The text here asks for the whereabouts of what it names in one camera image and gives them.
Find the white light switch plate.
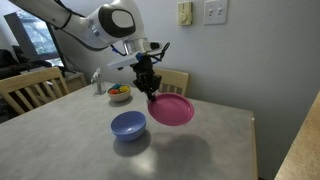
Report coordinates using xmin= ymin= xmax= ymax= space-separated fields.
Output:
xmin=203 ymin=0 xmax=230 ymax=26

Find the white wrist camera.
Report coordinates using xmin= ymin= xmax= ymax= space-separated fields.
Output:
xmin=107 ymin=54 xmax=143 ymax=72

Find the small wooden side table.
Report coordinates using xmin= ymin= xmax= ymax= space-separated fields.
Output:
xmin=62 ymin=71 xmax=88 ymax=94

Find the black clutter pile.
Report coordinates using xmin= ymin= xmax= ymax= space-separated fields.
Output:
xmin=0 ymin=49 xmax=52 ymax=80

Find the dark computer monitor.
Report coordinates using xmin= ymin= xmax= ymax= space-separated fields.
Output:
xmin=3 ymin=9 xmax=68 ymax=68

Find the wooden countertop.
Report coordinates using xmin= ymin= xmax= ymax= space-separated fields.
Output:
xmin=273 ymin=90 xmax=320 ymax=180

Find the blue plastic bowl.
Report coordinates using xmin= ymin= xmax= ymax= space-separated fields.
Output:
xmin=110 ymin=110 xmax=148 ymax=142

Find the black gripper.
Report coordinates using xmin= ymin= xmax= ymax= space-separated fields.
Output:
xmin=132 ymin=59 xmax=163 ymax=103

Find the clear glass jar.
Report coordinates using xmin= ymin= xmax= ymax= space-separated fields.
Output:
xmin=94 ymin=77 xmax=107 ymax=96

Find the wooden chair back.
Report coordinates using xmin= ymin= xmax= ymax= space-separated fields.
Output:
xmin=153 ymin=68 xmax=190 ymax=98

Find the white bowl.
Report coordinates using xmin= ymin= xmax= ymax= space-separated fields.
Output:
xmin=106 ymin=83 xmax=132 ymax=103

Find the wooden slat-back chair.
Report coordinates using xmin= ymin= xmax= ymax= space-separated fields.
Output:
xmin=0 ymin=66 xmax=71 ymax=116

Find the yellow toy piece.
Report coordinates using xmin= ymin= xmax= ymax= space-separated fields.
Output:
xmin=118 ymin=85 xmax=131 ymax=94

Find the cream dimmer wall plate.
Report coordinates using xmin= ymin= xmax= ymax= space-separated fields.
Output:
xmin=177 ymin=1 xmax=194 ymax=27

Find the pink plastic plate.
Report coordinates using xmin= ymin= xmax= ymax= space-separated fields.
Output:
xmin=147 ymin=92 xmax=195 ymax=127

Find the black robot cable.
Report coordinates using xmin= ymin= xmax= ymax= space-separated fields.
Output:
xmin=146 ymin=41 xmax=171 ymax=64

